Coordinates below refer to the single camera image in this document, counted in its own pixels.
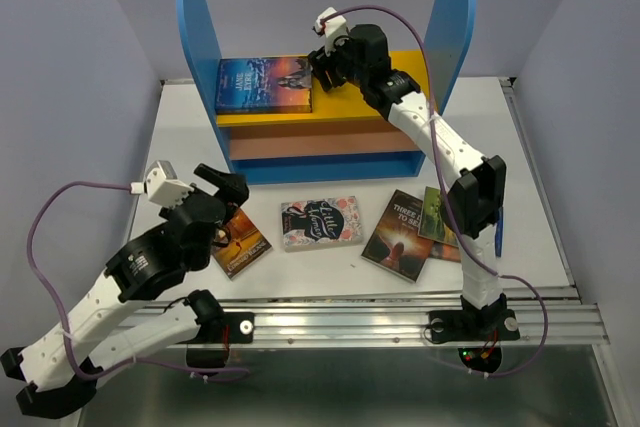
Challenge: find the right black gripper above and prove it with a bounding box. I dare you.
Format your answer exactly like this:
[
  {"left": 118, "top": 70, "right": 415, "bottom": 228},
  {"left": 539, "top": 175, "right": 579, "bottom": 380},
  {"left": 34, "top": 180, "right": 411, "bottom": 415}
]
[{"left": 304, "top": 31, "right": 366, "bottom": 93}]

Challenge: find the Jane Eyre book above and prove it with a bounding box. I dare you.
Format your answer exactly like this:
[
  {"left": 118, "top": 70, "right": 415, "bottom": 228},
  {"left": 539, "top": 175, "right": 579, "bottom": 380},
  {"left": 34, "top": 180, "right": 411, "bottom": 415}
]
[{"left": 215, "top": 56, "right": 312, "bottom": 115}]

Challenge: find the Little Women book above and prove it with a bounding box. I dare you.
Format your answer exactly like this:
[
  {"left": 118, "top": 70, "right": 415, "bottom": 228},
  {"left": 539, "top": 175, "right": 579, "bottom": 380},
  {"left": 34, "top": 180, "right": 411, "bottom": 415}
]
[{"left": 280, "top": 196, "right": 364, "bottom": 252}]

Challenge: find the Three Days to See book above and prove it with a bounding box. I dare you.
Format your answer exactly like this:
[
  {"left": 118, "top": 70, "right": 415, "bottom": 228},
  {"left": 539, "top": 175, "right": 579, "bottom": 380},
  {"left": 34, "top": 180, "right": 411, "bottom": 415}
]
[{"left": 361, "top": 190, "right": 434, "bottom": 283}]

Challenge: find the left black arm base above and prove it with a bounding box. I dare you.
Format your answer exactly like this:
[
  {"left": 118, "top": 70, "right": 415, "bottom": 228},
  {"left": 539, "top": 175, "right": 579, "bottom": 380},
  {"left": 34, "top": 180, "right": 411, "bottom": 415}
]
[{"left": 185, "top": 311, "right": 255, "bottom": 369}]

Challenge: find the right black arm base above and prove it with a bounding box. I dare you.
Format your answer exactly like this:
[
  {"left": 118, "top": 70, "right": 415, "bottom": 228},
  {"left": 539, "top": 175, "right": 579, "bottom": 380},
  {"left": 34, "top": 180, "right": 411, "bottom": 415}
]
[{"left": 424, "top": 309, "right": 520, "bottom": 374}]

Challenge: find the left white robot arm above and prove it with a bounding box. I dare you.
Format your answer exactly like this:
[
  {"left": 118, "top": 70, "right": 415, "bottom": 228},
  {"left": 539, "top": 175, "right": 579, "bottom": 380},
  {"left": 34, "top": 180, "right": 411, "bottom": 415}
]
[{"left": 1, "top": 161, "right": 255, "bottom": 420}]

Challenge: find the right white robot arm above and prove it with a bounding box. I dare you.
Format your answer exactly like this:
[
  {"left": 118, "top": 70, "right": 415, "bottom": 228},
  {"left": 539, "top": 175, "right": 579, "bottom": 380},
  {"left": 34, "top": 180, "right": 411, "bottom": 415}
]
[{"left": 309, "top": 16, "right": 506, "bottom": 337}]

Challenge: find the Edward Tulane book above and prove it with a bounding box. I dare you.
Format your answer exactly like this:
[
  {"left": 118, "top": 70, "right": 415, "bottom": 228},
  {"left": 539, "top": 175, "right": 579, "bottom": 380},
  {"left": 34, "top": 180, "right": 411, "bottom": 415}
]
[{"left": 212, "top": 209, "right": 272, "bottom": 280}]

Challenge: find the blue yellow wooden bookshelf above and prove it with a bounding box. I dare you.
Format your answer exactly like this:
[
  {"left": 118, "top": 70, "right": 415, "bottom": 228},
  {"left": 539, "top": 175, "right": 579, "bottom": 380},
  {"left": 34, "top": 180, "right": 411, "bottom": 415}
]
[{"left": 176, "top": 0, "right": 476, "bottom": 185}]

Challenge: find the Animal Farm book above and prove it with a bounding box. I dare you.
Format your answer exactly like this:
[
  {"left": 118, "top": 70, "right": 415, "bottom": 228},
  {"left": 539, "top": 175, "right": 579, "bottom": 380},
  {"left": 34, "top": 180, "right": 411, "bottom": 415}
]
[{"left": 418, "top": 186, "right": 458, "bottom": 247}]

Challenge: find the Tale of Two Cities book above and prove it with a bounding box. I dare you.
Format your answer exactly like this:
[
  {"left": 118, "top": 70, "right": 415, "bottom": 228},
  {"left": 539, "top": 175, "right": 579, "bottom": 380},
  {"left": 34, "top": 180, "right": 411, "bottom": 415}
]
[{"left": 429, "top": 242, "right": 461, "bottom": 263}]

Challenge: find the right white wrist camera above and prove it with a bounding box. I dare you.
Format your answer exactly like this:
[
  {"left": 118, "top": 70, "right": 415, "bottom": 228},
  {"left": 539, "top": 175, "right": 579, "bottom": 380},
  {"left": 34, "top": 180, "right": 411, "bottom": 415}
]
[{"left": 312, "top": 7, "right": 348, "bottom": 56}]

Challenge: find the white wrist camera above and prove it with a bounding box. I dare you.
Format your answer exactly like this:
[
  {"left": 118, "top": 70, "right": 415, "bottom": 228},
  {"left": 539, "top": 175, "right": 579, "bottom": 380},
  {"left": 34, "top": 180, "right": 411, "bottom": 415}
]
[
  {"left": 312, "top": 7, "right": 348, "bottom": 56},
  {"left": 129, "top": 160, "right": 195, "bottom": 209}
]

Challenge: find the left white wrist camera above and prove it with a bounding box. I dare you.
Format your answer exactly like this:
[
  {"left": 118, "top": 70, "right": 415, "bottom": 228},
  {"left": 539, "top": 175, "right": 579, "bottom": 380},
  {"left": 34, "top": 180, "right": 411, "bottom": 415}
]
[{"left": 129, "top": 160, "right": 195, "bottom": 209}]

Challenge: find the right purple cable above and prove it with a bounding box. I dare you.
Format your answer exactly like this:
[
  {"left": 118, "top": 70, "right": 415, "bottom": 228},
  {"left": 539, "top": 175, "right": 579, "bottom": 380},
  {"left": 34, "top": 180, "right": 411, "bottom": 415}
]
[{"left": 329, "top": 5, "right": 551, "bottom": 381}]

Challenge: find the purple cable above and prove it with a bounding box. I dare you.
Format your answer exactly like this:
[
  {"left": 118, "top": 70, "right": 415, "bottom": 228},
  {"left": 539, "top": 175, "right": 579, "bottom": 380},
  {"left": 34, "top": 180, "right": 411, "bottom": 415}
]
[
  {"left": 329, "top": 5, "right": 551, "bottom": 381},
  {"left": 25, "top": 181, "right": 251, "bottom": 383}
]

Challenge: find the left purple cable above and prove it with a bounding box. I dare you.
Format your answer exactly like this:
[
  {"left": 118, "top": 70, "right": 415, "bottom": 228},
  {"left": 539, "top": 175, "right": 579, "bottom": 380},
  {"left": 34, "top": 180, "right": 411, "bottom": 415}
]
[{"left": 25, "top": 181, "right": 251, "bottom": 383}]

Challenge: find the aluminium mounting rail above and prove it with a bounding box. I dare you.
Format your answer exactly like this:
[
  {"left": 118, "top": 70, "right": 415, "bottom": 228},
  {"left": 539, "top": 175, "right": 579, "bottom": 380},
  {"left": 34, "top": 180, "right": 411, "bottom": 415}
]
[{"left": 114, "top": 286, "right": 609, "bottom": 348}]

